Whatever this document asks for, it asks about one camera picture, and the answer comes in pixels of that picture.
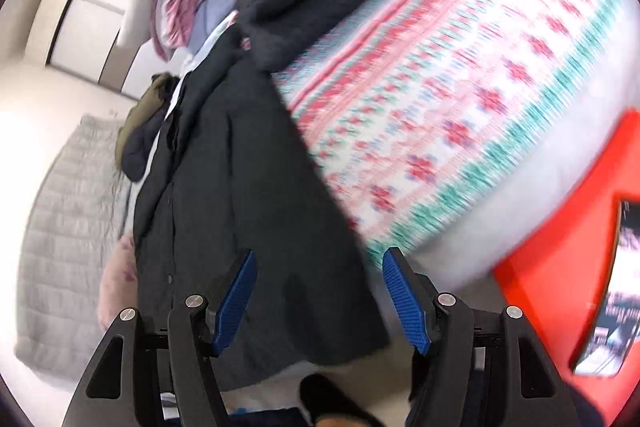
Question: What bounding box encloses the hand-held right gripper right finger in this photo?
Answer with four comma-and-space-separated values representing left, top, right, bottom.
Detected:
382, 247, 583, 427

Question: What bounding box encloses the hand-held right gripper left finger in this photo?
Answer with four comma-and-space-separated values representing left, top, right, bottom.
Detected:
62, 248, 259, 427

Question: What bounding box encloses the dark coat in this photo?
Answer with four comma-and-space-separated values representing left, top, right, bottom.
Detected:
132, 27, 392, 393

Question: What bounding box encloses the beige floral pillow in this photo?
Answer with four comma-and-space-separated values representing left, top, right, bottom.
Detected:
97, 234, 143, 333

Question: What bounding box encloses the person's black slipper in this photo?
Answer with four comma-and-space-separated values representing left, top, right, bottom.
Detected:
299, 374, 387, 427

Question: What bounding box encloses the red box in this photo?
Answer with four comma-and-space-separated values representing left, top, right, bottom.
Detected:
492, 109, 640, 390

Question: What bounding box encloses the grey quilted blanket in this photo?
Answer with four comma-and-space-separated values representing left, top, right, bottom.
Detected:
12, 114, 136, 380

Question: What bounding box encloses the dark fur-trimmed puffer jacket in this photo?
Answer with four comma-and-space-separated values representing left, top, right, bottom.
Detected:
115, 74, 183, 182

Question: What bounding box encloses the red green patterned blanket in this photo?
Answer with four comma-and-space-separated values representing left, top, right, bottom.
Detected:
272, 0, 632, 269

